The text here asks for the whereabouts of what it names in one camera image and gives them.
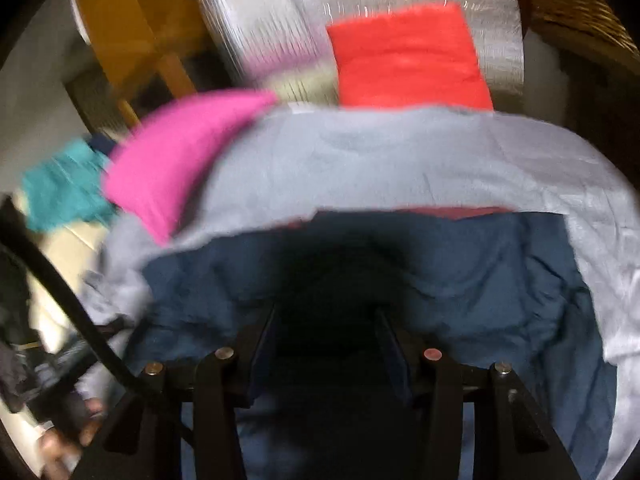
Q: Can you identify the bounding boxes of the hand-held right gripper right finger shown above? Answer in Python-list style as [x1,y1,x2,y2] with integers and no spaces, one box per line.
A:
[374,306,582,480]

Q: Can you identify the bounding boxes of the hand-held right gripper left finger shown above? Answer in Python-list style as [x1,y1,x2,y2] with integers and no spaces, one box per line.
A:
[75,305,277,480]

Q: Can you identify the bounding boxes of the pink pillow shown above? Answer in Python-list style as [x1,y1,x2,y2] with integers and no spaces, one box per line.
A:
[100,89,278,246]

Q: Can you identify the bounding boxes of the person's left hand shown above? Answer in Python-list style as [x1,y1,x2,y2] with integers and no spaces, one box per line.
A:
[39,397,107,476]

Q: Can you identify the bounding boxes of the wooden chair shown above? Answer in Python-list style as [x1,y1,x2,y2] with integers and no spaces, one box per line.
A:
[69,0,212,128]

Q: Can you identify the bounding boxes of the dark woven panel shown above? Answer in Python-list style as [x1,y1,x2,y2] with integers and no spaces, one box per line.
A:
[64,67,142,137]

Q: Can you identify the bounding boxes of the dark blue cloth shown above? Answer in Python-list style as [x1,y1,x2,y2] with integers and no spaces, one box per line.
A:
[89,134,120,157]

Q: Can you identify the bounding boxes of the light grey bed sheet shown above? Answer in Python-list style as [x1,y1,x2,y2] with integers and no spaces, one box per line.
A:
[75,105,640,480]

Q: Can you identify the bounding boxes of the dark red cloth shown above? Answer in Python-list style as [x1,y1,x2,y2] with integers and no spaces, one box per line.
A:
[412,205,512,222]

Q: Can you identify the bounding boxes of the black cable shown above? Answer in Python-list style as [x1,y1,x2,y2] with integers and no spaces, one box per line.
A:
[0,195,196,456]

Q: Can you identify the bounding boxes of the wicker basket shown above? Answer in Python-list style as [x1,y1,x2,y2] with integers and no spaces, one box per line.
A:
[510,0,640,63]

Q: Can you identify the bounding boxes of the black and cream clothing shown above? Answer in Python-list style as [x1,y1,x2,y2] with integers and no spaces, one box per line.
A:
[0,247,43,413]

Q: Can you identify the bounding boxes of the navy blue garment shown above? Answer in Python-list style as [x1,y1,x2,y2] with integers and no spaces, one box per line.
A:
[125,210,618,480]

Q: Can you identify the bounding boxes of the teal cloth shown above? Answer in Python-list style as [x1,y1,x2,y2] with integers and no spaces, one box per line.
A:
[22,140,121,233]

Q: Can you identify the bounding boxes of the silver foil mat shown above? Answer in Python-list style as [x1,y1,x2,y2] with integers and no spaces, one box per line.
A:
[200,0,527,106]

